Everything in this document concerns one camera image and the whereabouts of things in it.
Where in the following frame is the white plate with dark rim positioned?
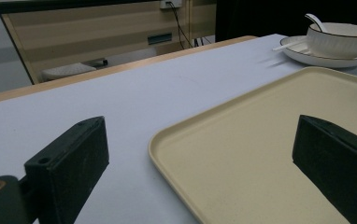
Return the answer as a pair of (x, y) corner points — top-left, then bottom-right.
(279, 35), (357, 69)

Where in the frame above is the white ceramic spoon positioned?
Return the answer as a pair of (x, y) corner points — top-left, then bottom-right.
(304, 13), (328, 34)

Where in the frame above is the white wall socket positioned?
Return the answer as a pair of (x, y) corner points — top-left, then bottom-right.
(159, 0), (183, 9)

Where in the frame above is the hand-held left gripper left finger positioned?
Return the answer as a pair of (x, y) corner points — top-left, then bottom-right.
(23, 116), (110, 224)

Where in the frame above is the white cushioned stool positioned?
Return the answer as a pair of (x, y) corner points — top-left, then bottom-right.
(40, 62), (97, 82)

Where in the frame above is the beige plastic tray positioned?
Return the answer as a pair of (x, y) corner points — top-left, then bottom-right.
(148, 65), (357, 224)

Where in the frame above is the beige wooden cabinet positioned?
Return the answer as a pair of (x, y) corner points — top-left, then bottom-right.
(0, 0), (217, 85)

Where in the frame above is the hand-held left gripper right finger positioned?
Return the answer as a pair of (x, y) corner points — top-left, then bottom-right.
(292, 114), (357, 224)

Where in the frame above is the white ribbed bowl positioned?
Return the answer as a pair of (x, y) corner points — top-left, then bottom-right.
(306, 21), (357, 60)

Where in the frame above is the black cable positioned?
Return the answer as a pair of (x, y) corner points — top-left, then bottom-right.
(166, 2), (212, 50)

